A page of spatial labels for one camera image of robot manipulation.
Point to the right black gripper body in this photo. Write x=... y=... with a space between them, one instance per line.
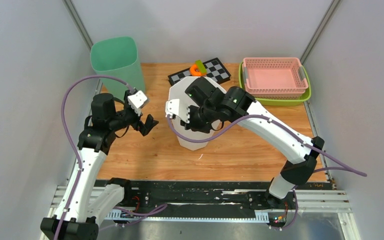
x=200 y=119

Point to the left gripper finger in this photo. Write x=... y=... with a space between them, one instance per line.
x=150 y=122
x=144 y=128

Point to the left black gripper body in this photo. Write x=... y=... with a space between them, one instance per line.
x=124 y=118

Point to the green plastic bin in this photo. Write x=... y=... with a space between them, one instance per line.
x=118 y=57

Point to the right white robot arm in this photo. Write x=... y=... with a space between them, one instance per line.
x=239 y=107

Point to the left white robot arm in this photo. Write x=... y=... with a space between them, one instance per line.
x=76 y=218

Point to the green block toy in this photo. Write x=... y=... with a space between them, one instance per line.
x=200 y=67

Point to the black white checkerboard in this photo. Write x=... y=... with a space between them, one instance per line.
x=215 y=70

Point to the pink perforated basket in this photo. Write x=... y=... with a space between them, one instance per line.
x=274 y=76

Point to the green plastic tray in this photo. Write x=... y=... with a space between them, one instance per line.
x=277 y=102

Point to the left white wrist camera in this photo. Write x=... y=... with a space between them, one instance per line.
x=137 y=101

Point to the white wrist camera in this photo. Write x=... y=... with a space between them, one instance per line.
x=137 y=101
x=176 y=108

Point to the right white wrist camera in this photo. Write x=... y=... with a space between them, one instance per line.
x=176 y=108

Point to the orange ring toy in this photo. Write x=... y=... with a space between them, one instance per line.
x=196 y=72

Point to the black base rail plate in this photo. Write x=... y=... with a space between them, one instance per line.
x=206 y=199

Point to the aluminium frame rails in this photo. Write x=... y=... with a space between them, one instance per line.
x=314 y=198

